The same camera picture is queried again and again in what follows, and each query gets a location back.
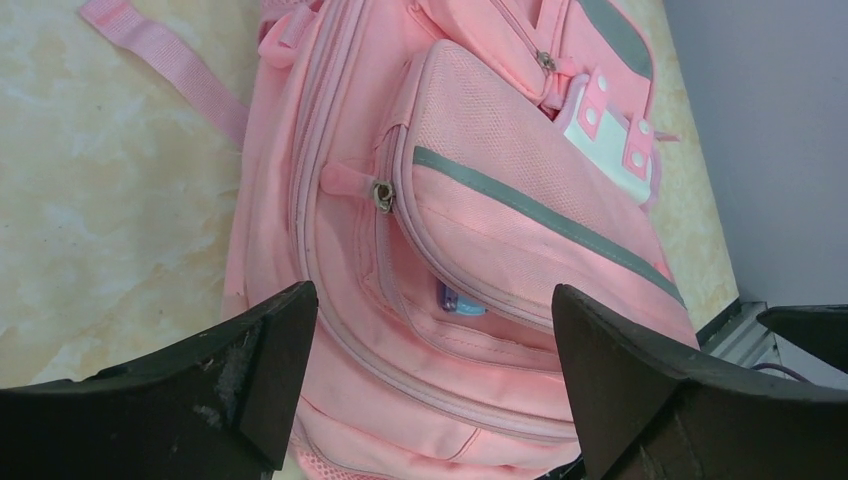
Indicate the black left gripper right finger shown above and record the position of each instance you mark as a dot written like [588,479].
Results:
[646,406]

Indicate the blue correction tape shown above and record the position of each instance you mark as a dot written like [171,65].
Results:
[455,303]

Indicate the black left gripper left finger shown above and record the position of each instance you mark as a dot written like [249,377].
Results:
[217,405]

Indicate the metal frame rail right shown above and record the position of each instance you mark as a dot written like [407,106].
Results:
[743,341]

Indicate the pink backpack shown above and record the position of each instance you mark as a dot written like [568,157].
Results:
[498,147]

